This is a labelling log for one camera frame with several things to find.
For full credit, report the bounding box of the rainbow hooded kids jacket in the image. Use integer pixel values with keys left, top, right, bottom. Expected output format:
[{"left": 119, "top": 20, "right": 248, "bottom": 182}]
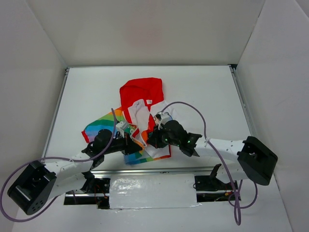
[{"left": 82, "top": 77, "right": 171, "bottom": 165}]

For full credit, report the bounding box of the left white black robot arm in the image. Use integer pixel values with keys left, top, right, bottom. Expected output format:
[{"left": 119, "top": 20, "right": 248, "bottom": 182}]
[{"left": 7, "top": 129, "right": 142, "bottom": 215}]

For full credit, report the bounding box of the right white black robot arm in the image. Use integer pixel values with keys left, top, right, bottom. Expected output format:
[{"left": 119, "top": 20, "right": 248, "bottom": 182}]
[{"left": 147, "top": 120, "right": 278, "bottom": 189}]

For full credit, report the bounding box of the white foil-taped panel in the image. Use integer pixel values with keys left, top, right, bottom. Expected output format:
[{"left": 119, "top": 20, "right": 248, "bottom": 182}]
[{"left": 109, "top": 174, "right": 198, "bottom": 209}]

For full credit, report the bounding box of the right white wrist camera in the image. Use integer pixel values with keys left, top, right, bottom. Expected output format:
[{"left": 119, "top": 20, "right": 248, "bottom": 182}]
[{"left": 155, "top": 112, "right": 172, "bottom": 125}]

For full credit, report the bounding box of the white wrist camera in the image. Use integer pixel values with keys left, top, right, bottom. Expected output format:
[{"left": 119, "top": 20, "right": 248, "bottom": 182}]
[
  {"left": 155, "top": 112, "right": 172, "bottom": 125},
  {"left": 116, "top": 121, "right": 130, "bottom": 137}
]

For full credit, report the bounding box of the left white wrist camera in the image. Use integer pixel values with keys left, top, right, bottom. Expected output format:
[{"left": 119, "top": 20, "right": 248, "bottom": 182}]
[{"left": 116, "top": 121, "right": 130, "bottom": 137}]

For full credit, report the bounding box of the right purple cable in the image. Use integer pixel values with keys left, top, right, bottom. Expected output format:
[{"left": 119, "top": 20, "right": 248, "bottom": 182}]
[{"left": 161, "top": 101, "right": 258, "bottom": 226}]

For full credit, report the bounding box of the purple cable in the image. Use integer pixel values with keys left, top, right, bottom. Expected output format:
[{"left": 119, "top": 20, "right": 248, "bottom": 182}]
[
  {"left": 0, "top": 108, "right": 116, "bottom": 222},
  {"left": 161, "top": 101, "right": 258, "bottom": 226}
]

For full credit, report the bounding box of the aluminium table frame rail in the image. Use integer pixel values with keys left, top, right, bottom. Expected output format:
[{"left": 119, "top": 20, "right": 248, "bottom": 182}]
[{"left": 228, "top": 64, "right": 269, "bottom": 171}]

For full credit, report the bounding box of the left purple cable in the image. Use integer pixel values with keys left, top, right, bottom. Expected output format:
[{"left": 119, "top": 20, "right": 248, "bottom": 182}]
[{"left": 0, "top": 108, "right": 116, "bottom": 222}]

